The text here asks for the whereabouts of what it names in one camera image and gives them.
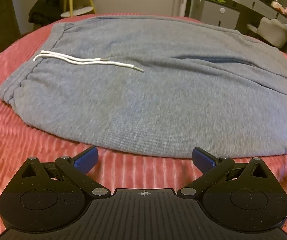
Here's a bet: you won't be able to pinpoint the white upholstered chair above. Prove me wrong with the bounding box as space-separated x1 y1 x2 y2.
247 17 287 48

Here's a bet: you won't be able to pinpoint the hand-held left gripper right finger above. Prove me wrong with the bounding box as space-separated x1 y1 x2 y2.
177 147 272 198

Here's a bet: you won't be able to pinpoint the pink ribbed bedspread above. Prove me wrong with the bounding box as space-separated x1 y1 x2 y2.
0 14 287 240

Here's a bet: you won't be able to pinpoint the grey vanity desk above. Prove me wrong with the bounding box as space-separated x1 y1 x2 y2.
220 0 287 34

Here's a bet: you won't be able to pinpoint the black bag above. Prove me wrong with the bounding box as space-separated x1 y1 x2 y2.
28 0 62 24

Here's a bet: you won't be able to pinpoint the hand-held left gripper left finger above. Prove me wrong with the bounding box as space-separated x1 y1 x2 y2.
20 146 111 198

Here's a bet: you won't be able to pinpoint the grey cabinet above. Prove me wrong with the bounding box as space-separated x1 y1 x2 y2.
188 0 241 30

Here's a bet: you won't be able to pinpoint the pink toy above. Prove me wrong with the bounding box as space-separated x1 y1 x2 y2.
271 1 287 14

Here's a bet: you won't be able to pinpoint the grey sweat pants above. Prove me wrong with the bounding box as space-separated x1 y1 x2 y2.
0 15 287 159

